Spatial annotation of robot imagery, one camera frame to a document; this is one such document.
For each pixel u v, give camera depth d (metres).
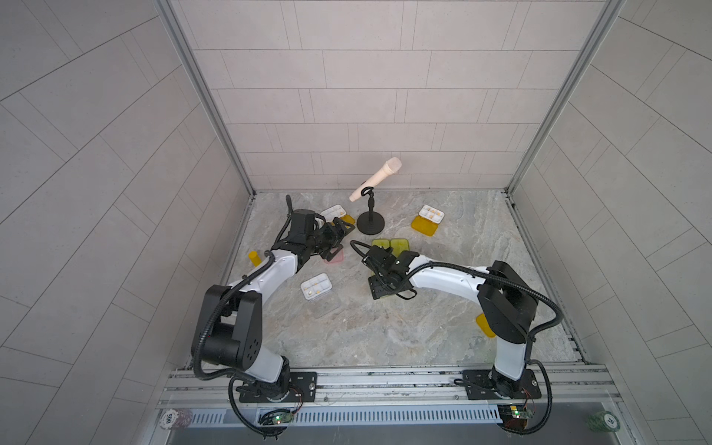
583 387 0.72
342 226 0.78
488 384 0.71
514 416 0.68
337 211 1.09
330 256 0.83
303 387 0.71
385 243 0.99
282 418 0.65
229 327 0.43
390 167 0.84
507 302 0.47
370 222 1.05
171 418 0.61
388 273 0.64
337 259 0.83
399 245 0.99
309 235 0.71
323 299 0.87
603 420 0.62
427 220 1.07
